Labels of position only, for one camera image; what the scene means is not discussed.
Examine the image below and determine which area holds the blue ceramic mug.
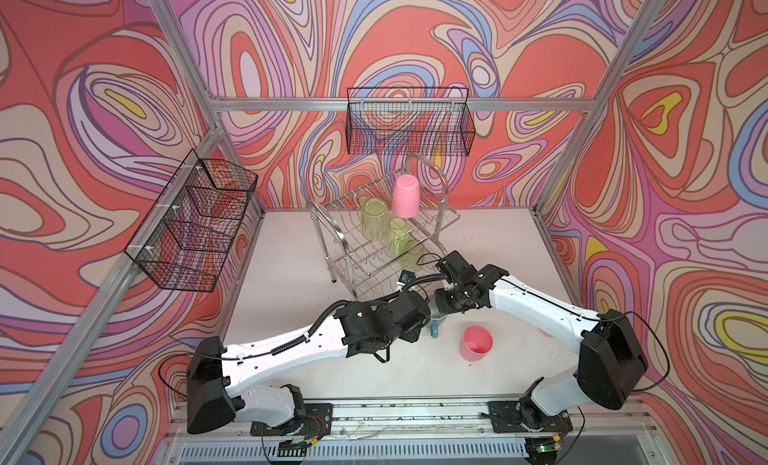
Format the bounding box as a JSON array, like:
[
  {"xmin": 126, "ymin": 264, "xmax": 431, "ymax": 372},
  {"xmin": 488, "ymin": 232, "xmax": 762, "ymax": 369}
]
[{"xmin": 428, "ymin": 313, "xmax": 446, "ymax": 339}]

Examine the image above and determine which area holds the pink plastic cup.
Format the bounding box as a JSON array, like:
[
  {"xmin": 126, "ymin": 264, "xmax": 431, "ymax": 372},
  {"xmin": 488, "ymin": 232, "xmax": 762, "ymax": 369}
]
[
  {"xmin": 460, "ymin": 325, "xmax": 494, "ymax": 362},
  {"xmin": 391, "ymin": 174, "xmax": 421, "ymax": 219}
]

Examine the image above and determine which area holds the green transparent cup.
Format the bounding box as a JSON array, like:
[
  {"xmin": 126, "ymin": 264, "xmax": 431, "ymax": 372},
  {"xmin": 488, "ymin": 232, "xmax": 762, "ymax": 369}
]
[
  {"xmin": 399, "ymin": 240, "xmax": 425, "ymax": 273},
  {"xmin": 361, "ymin": 198, "xmax": 389, "ymax": 241}
]

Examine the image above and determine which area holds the light green ceramic mug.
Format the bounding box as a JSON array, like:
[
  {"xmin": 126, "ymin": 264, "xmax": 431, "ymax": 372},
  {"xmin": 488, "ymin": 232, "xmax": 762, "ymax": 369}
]
[{"xmin": 388, "ymin": 218, "xmax": 410, "ymax": 256}]

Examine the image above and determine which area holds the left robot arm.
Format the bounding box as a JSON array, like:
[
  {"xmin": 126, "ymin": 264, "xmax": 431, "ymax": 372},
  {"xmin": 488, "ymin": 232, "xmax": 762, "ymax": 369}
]
[{"xmin": 186, "ymin": 291, "xmax": 431, "ymax": 435}]

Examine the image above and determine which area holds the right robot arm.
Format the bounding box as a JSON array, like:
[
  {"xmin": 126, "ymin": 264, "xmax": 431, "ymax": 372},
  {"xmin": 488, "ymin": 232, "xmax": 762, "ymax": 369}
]
[{"xmin": 435, "ymin": 251, "xmax": 648, "ymax": 431}]

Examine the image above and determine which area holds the steel two-tier dish rack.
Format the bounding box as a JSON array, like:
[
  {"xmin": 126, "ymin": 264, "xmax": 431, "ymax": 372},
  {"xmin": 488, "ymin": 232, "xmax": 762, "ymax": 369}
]
[{"xmin": 309, "ymin": 154, "xmax": 460, "ymax": 301}]

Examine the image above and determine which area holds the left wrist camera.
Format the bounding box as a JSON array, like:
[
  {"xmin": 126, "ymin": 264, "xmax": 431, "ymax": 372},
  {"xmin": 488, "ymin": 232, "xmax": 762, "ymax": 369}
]
[{"xmin": 396, "ymin": 270, "xmax": 417, "ymax": 292}]

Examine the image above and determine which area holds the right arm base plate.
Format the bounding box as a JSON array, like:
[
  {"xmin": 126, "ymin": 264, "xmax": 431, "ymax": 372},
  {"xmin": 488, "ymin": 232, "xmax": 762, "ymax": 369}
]
[{"xmin": 480, "ymin": 401, "xmax": 573, "ymax": 435}]

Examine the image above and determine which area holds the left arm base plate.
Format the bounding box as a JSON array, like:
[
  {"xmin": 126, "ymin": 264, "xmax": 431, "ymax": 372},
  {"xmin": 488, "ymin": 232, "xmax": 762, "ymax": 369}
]
[{"xmin": 250, "ymin": 402, "xmax": 333, "ymax": 439}]

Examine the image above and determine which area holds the black wire basket back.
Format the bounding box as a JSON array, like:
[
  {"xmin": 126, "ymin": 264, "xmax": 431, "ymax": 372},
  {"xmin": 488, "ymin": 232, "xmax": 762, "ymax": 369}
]
[{"xmin": 345, "ymin": 85, "xmax": 476, "ymax": 158}]

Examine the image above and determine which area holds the black wire basket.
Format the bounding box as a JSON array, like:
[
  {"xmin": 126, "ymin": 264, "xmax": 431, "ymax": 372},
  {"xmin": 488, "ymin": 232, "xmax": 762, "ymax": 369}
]
[
  {"xmin": 124, "ymin": 150, "xmax": 258, "ymax": 293},
  {"xmin": 345, "ymin": 85, "xmax": 476, "ymax": 158}
]

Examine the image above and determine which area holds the black wire basket left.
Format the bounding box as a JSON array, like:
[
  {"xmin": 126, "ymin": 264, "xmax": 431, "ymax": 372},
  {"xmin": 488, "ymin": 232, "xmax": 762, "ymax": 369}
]
[{"xmin": 124, "ymin": 150, "xmax": 258, "ymax": 293}]

